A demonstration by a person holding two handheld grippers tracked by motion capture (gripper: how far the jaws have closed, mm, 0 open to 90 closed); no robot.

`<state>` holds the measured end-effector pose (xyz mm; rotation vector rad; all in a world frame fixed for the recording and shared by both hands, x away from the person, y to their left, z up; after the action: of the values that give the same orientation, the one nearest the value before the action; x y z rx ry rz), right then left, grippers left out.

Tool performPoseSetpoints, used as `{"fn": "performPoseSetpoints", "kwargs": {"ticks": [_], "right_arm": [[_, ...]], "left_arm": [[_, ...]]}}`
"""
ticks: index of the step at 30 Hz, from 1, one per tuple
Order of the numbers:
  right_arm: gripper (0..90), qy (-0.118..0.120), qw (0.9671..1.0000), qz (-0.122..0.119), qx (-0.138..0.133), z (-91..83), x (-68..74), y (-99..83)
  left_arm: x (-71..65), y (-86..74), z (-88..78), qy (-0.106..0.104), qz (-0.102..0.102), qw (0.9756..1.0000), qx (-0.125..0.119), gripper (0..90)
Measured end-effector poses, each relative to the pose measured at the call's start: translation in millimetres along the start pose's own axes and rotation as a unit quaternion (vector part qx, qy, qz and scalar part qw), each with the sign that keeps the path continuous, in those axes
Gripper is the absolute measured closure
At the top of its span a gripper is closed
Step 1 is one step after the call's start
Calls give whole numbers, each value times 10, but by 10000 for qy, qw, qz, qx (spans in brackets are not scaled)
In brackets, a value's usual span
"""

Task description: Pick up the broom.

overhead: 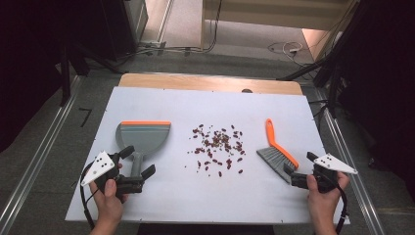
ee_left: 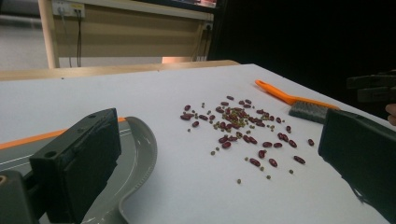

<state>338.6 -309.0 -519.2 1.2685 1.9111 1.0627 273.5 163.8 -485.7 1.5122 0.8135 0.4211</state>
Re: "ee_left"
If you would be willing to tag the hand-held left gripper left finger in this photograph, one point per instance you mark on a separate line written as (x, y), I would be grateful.
(81, 161)

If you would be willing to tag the white wall socket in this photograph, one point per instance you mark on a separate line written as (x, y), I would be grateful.
(208, 26)

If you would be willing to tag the white power strip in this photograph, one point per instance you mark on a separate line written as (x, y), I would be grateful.
(67, 8)

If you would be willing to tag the pile of red and green beans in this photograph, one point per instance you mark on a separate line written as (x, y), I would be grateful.
(232, 118)

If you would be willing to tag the light wooden desk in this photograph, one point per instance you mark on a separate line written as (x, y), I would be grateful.
(130, 37)

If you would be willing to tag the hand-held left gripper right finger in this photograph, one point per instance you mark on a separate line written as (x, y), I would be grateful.
(361, 152)

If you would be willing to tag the grey dustpan with orange edge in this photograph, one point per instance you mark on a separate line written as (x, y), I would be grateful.
(138, 149)

